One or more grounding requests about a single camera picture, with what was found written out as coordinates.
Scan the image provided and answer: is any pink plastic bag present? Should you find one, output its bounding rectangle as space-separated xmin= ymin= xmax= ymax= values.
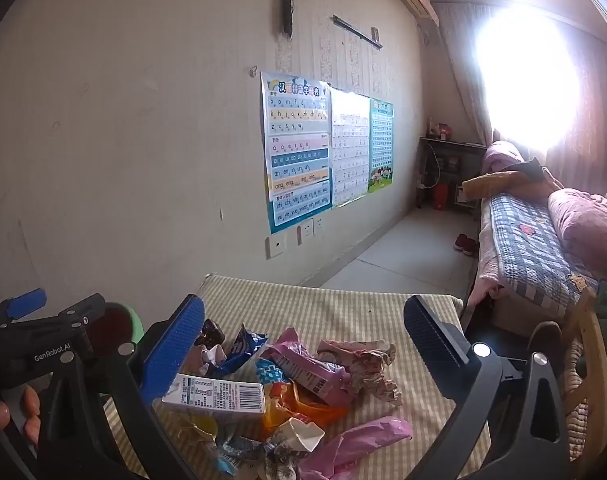
xmin=298 ymin=416 xmax=414 ymax=480

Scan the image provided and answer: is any black and white wrapper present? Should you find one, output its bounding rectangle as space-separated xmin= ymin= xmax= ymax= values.
xmin=256 ymin=442 xmax=304 ymax=480

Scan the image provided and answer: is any white milk box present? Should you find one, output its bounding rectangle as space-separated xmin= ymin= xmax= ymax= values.
xmin=162 ymin=373 xmax=266 ymax=416

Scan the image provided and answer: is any checkered tablecloth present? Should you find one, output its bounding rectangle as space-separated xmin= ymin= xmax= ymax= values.
xmin=104 ymin=274 xmax=489 ymax=480

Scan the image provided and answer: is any yellow wrapper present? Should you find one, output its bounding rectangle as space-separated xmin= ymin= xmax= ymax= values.
xmin=178 ymin=412 xmax=219 ymax=443

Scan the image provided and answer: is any pink patterned curtain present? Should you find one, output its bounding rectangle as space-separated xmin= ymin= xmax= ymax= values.
xmin=543 ymin=10 xmax=607 ymax=201

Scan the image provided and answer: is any blue letter wall poster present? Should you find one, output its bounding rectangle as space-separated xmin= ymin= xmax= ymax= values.
xmin=261 ymin=71 xmax=333 ymax=235

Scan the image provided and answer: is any pink floral quilt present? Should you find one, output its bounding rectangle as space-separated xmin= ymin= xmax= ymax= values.
xmin=547 ymin=187 xmax=607 ymax=281

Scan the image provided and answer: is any crumpled white carton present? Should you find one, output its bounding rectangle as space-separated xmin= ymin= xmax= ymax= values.
xmin=268 ymin=416 xmax=327 ymax=456

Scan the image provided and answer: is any metal wall rail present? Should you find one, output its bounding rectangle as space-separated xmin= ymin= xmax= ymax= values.
xmin=332 ymin=15 xmax=384 ymax=51

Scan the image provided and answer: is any bed with quilts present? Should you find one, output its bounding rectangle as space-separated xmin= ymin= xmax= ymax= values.
xmin=488 ymin=192 xmax=604 ymax=306

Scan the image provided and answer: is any blue and white patterned wrapper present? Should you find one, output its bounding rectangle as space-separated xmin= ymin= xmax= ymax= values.
xmin=255 ymin=357 xmax=292 ymax=396

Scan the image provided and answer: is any crushed pink milk carton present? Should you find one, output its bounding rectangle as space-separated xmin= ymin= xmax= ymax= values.
xmin=260 ymin=327 xmax=351 ymax=408

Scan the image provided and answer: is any wooden chair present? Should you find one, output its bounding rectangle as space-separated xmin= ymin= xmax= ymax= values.
xmin=558 ymin=285 xmax=607 ymax=461

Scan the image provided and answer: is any person's left hand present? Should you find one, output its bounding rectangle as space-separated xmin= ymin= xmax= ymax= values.
xmin=0 ymin=384 xmax=42 ymax=446

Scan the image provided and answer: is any teal wall poster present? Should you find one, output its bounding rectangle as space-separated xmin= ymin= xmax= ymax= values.
xmin=367 ymin=97 xmax=395 ymax=194

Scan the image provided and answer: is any dark metal shelf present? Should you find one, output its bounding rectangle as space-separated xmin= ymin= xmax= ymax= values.
xmin=416 ymin=135 xmax=487 ymax=211

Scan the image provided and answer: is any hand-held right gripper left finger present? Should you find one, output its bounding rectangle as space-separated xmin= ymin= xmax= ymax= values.
xmin=38 ymin=294 xmax=207 ymax=480

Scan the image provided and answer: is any blue candy wrapper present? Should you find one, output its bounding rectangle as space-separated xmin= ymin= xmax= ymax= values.
xmin=216 ymin=435 xmax=264 ymax=476

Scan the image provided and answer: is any pink and white wrapper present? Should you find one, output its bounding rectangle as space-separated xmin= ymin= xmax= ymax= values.
xmin=316 ymin=338 xmax=404 ymax=406

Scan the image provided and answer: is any orange blanket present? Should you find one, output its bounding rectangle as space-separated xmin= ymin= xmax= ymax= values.
xmin=461 ymin=170 xmax=564 ymax=198

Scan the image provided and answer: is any white chart wall poster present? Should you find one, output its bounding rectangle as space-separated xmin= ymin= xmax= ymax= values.
xmin=330 ymin=87 xmax=371 ymax=209

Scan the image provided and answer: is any pink pillow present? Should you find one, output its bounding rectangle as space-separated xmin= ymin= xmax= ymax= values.
xmin=483 ymin=141 xmax=527 ymax=178

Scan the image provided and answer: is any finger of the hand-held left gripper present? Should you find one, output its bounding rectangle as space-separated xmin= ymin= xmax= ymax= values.
xmin=0 ymin=288 xmax=47 ymax=322
xmin=14 ymin=293 xmax=107 ymax=333

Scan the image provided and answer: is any large white wall socket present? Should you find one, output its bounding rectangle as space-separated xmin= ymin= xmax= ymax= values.
xmin=265 ymin=234 xmax=288 ymax=260

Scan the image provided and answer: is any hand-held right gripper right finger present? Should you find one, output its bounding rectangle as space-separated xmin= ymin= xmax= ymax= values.
xmin=403 ymin=295 xmax=571 ymax=480

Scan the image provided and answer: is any green basin with red inside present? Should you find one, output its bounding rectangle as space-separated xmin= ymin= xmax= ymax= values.
xmin=86 ymin=302 xmax=144 ymax=361

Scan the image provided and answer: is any blue cookie wrapper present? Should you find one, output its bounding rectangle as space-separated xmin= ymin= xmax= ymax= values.
xmin=211 ymin=324 xmax=269 ymax=381

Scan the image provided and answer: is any dark cloth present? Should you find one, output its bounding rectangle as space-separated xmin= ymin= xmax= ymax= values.
xmin=508 ymin=157 xmax=551 ymax=183

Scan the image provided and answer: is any pale patterned curtain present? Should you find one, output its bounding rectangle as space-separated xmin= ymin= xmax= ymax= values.
xmin=433 ymin=2 xmax=494 ymax=146

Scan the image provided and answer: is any dark brown cigarette pack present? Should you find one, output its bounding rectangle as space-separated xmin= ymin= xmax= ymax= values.
xmin=194 ymin=318 xmax=225 ymax=348

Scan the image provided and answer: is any pink bed sheet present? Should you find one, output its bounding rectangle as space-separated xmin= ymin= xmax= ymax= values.
xmin=471 ymin=210 xmax=507 ymax=303

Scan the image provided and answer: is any orange plastic wrapper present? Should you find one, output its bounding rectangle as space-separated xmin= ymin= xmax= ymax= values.
xmin=261 ymin=382 xmax=349 ymax=431

